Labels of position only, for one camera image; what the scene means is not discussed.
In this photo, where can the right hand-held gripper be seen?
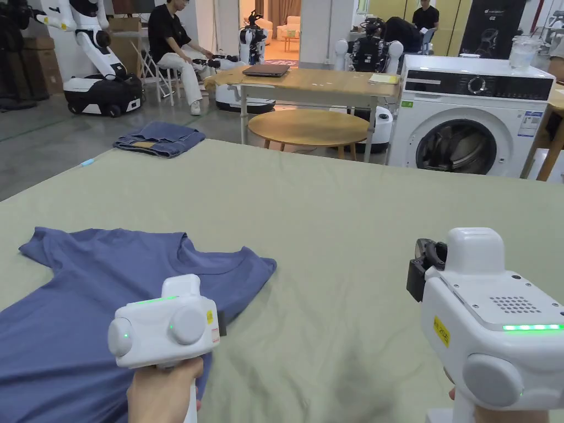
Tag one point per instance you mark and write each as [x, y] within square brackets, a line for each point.
[484, 330]

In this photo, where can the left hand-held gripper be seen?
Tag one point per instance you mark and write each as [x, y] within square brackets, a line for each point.
[150, 328]

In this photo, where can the dark blue shirt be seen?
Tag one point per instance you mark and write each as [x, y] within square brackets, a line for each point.
[75, 299]

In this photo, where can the person's left hand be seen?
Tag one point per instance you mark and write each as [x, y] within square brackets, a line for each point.
[158, 392]

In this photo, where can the person's right hand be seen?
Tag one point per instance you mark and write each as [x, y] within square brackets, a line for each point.
[520, 415]

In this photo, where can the bed with pale green sheet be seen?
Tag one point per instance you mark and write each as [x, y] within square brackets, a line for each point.
[335, 229]

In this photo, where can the white washing machine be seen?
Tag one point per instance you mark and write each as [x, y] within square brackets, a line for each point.
[467, 119]

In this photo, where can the small pale blue object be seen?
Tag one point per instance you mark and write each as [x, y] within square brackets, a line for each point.
[87, 162]

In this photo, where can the folded blue jeans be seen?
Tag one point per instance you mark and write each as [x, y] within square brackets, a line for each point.
[165, 136]

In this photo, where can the black and white robot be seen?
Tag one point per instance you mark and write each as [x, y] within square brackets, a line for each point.
[372, 50]

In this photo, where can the black standing banner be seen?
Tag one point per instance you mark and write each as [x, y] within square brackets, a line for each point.
[489, 26]

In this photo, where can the white wheeled robot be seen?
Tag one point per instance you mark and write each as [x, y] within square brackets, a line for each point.
[99, 86]

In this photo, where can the white humanoid robot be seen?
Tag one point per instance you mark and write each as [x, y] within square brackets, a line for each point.
[252, 44]

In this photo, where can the brown carton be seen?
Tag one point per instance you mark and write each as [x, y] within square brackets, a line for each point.
[44, 66]

